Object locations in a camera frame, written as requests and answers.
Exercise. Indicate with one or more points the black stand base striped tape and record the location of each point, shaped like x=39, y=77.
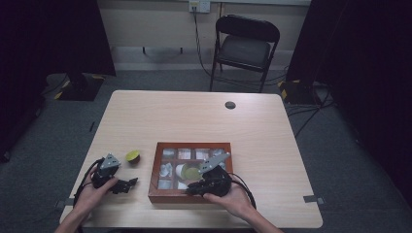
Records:
x=296, y=92
x=79, y=87

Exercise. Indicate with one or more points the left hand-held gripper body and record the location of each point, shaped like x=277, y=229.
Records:
x=103, y=176

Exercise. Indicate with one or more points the white wall outlet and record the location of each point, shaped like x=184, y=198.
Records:
x=199, y=6

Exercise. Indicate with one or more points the set of small white pieces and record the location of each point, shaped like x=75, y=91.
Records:
x=167, y=170

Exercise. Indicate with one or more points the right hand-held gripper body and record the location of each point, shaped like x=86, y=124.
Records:
x=217, y=183

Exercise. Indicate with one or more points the small black floor object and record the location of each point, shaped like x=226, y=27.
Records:
x=92, y=126

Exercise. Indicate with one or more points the grey tape strip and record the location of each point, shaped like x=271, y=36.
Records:
x=66, y=203
x=313, y=199

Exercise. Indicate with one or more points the brown wooden compartment box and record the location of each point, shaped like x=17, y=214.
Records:
x=168, y=195

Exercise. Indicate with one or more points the person's right hand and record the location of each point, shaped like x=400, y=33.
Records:
x=234, y=202

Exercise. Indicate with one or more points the black folding chair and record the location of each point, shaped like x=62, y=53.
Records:
x=244, y=48

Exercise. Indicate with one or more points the person's left hand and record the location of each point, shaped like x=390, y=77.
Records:
x=89, y=197

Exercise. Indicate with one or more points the round table grommet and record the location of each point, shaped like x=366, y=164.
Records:
x=230, y=105

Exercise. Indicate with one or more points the dark curtain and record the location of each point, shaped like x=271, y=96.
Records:
x=48, y=48
x=366, y=81

